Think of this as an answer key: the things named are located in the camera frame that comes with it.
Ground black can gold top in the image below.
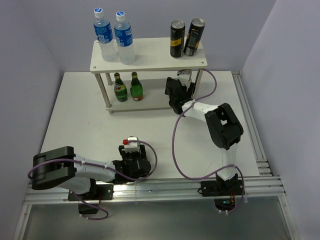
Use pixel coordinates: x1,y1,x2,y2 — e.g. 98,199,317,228
184,18,205,57

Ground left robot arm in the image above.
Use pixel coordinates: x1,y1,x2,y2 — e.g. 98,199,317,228
27,140,156,200

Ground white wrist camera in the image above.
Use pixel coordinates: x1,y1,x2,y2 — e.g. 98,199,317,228
122,139,140,153
177,69,192,88

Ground aluminium side rail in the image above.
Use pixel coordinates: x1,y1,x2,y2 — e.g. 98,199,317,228
231,70,273,177

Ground aluminium front rail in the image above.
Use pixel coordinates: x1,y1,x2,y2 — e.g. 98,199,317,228
23,176,286,205

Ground green glass bottle front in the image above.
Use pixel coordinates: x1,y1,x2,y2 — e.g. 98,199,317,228
114,72,128,102

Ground green glass bottle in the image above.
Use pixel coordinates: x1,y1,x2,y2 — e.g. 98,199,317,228
130,71,144,102
114,72,128,102

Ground black can yellow label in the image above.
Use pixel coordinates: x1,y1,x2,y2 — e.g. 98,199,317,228
170,19,186,58

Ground small blue label water bottle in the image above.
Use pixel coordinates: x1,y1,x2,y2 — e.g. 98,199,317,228
114,11,135,65

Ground clear soda bottle front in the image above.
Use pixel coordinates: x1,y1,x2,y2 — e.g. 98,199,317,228
127,136,139,143

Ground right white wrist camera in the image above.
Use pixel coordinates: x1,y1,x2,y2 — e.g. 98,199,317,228
177,69,192,88

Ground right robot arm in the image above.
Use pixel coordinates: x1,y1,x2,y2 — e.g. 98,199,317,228
165,77,244,195

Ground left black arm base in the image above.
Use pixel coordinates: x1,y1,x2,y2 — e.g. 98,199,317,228
67,184,114,216

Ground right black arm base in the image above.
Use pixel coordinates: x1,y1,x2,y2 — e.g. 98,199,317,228
197,180,245,211

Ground white two-tier shelf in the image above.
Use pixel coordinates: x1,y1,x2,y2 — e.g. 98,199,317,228
90,37,208,114

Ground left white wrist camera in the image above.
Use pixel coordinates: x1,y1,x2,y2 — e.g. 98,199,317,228
122,139,140,153

